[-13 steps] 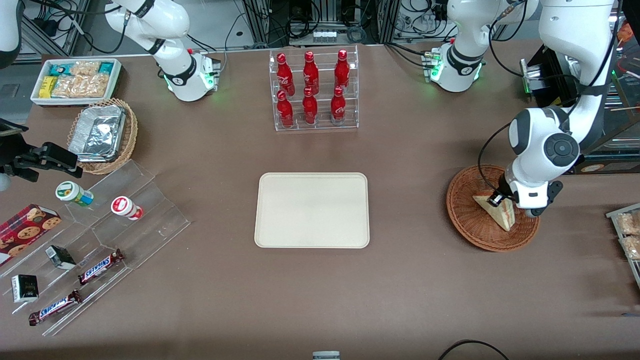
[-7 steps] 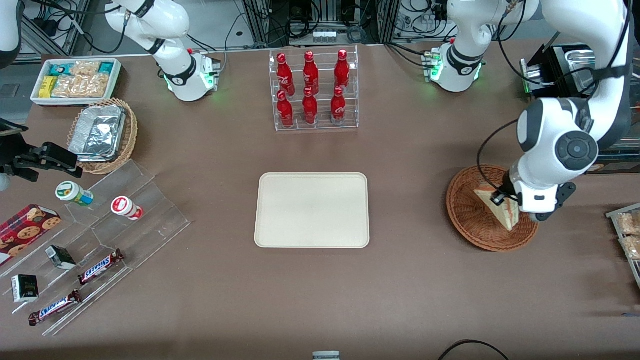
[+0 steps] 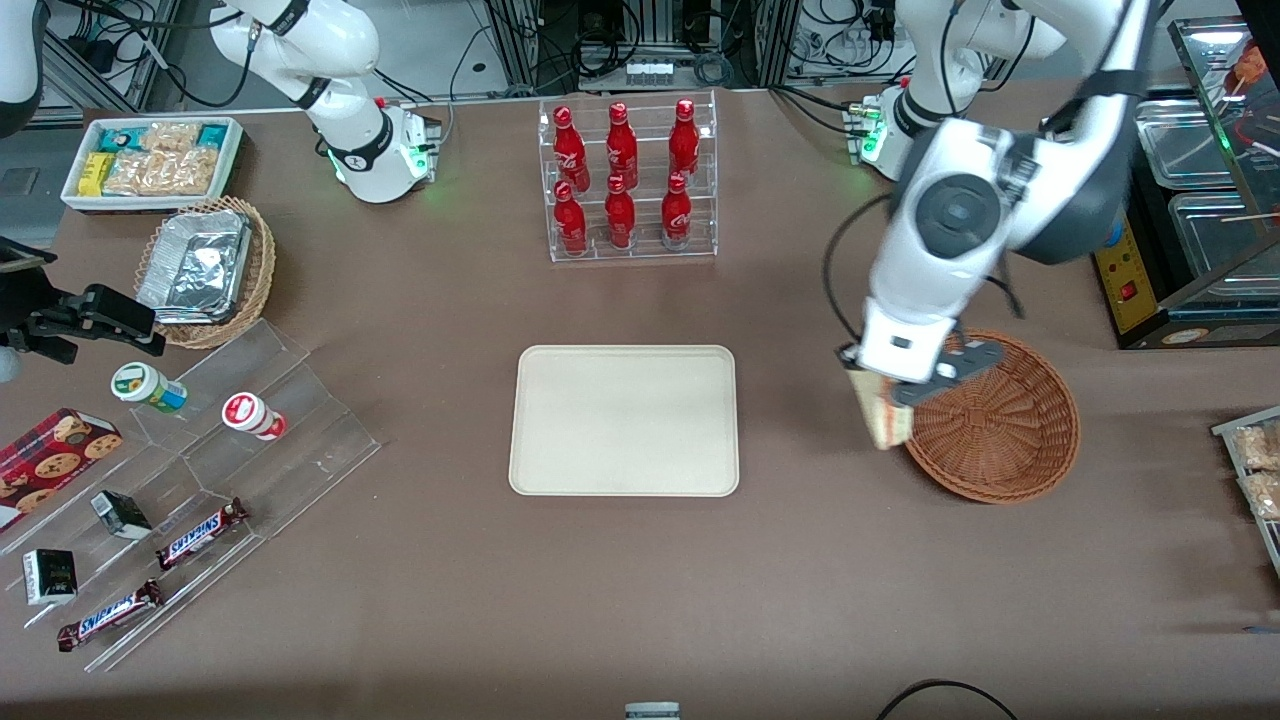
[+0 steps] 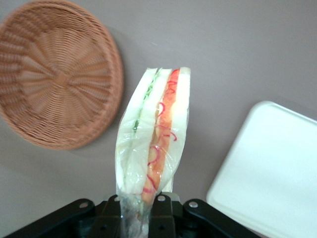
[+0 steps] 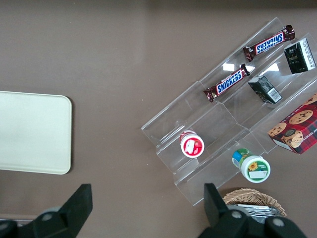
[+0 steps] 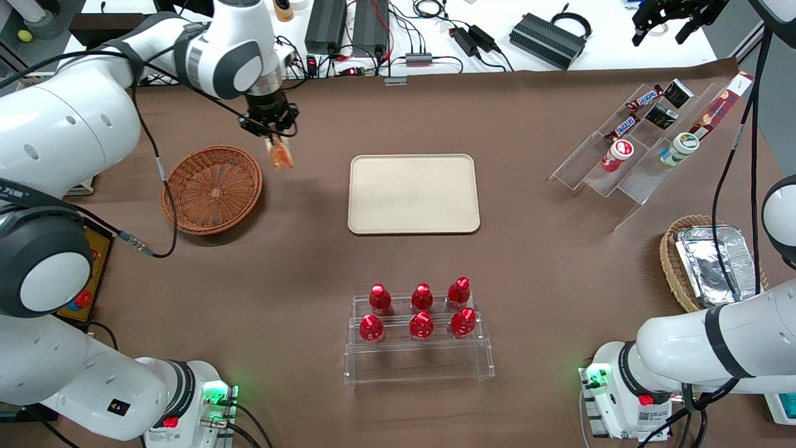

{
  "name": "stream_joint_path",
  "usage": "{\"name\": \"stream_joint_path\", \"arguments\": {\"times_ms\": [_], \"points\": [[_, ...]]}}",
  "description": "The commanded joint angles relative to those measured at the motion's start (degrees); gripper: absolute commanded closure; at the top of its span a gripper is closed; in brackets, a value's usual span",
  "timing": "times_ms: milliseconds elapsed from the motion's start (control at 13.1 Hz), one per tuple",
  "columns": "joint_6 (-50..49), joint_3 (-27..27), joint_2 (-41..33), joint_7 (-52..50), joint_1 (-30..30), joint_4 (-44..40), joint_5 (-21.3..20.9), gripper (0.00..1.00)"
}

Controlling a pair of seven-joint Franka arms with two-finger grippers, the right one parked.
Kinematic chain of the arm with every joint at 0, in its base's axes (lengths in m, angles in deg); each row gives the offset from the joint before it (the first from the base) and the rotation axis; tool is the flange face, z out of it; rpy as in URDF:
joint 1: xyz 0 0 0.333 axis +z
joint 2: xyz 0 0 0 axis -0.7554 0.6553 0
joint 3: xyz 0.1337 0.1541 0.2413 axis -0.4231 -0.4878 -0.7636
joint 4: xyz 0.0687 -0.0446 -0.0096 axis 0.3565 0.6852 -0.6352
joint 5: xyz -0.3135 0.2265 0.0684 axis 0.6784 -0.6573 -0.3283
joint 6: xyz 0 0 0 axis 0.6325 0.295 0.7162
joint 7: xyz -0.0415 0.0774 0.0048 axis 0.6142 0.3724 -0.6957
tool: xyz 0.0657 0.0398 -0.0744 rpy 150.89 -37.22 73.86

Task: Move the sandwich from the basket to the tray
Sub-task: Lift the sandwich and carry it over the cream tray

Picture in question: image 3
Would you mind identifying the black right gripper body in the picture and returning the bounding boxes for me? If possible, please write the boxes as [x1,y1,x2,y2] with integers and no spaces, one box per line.
[0,240,81,365]

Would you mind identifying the triangle sandwich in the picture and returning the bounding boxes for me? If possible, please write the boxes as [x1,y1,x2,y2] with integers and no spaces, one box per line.
[846,366,913,452]

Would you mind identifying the round brown wicker basket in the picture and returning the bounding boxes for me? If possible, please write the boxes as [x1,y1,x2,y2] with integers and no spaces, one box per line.
[898,331,1082,505]

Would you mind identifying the light wicker basket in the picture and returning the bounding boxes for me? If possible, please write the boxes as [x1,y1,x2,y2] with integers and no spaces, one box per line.
[134,195,278,350]

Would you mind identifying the cream rectangular serving tray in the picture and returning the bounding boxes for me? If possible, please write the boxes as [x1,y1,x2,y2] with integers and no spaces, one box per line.
[507,344,741,499]

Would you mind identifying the white green gum bottle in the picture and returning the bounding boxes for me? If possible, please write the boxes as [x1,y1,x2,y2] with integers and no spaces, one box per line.
[110,361,189,415]

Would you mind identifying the aluminium foil container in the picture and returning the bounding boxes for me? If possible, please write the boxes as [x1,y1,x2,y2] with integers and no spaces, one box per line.
[137,209,253,325]

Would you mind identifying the white plastic snack bin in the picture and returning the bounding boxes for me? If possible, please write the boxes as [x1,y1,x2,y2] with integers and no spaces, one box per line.
[60,115,245,214]

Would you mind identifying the red cookie box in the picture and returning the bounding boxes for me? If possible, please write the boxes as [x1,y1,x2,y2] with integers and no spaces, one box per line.
[0,407,124,533]

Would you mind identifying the clear peanut snack bag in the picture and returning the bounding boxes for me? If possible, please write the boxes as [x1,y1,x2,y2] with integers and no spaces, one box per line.
[103,148,219,197]
[140,121,202,154]

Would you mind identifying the white red gum bottle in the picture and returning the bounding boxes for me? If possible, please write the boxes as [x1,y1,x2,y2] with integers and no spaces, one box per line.
[221,391,288,442]

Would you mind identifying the clear acrylic stepped display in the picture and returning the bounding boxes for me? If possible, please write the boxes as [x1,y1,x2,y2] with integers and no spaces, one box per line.
[0,318,383,674]

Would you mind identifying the red cola bottle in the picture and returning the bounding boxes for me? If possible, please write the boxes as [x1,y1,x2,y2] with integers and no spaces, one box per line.
[669,98,700,186]
[604,175,637,251]
[661,172,693,251]
[552,105,591,193]
[606,101,640,191]
[553,180,588,256]

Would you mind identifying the snickers chocolate bar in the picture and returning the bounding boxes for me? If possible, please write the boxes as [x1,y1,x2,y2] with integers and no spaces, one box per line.
[56,579,165,654]
[154,497,250,572]

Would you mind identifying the clear acrylic bottle rack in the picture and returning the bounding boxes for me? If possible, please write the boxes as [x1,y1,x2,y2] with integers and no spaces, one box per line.
[537,89,720,264]

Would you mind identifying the black food display warmer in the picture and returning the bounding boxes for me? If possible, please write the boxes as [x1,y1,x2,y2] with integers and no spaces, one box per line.
[1088,14,1280,351]

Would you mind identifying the small black white box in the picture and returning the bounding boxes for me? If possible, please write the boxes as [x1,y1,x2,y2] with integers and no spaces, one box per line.
[21,547,79,607]

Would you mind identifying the steel pan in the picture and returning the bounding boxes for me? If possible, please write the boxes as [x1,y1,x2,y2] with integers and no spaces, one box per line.
[1134,97,1239,192]
[1167,190,1280,303]

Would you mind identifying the wrapped rice cracker pack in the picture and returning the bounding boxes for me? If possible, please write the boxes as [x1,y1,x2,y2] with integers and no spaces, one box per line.
[1231,424,1280,471]
[1240,470,1280,521]

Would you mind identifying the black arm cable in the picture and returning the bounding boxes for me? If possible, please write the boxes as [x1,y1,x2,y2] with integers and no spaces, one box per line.
[821,193,896,347]

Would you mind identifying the grey wire snack rack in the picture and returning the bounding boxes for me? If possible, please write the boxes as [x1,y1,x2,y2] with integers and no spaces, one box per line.
[1211,404,1280,579]

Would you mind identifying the black table cable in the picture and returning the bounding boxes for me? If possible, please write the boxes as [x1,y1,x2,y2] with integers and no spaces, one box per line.
[876,678,1019,720]

